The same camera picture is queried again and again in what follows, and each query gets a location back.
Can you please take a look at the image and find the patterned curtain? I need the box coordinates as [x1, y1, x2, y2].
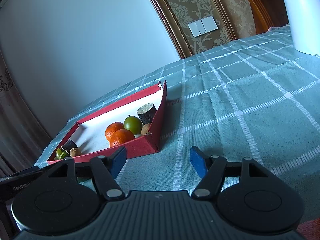
[0, 57, 51, 177]

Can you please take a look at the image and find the white wall switch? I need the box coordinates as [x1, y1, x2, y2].
[188, 16, 218, 37]

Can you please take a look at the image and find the white electric kettle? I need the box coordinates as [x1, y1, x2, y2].
[284, 0, 319, 55]

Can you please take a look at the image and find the eggplant piece dark skin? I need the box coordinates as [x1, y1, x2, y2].
[137, 102, 157, 125]

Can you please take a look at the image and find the brown longan fruit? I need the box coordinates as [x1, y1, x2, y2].
[69, 147, 82, 158]
[141, 123, 151, 136]

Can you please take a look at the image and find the gold framed wallpaper panel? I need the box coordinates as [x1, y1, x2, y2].
[150, 0, 237, 59]

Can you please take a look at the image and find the red shallow cardboard box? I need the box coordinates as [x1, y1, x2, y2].
[46, 82, 167, 164]

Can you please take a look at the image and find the orange mandarin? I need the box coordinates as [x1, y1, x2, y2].
[105, 122, 124, 141]
[109, 129, 135, 147]

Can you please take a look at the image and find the pink towel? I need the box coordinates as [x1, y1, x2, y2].
[297, 218, 320, 240]

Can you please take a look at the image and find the green plaid bed sheet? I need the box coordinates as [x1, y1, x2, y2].
[36, 27, 319, 221]

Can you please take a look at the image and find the green tomato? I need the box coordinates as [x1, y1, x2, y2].
[124, 115, 143, 135]
[55, 148, 63, 159]

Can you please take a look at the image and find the small green cucumber piece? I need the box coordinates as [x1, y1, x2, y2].
[59, 151, 69, 159]

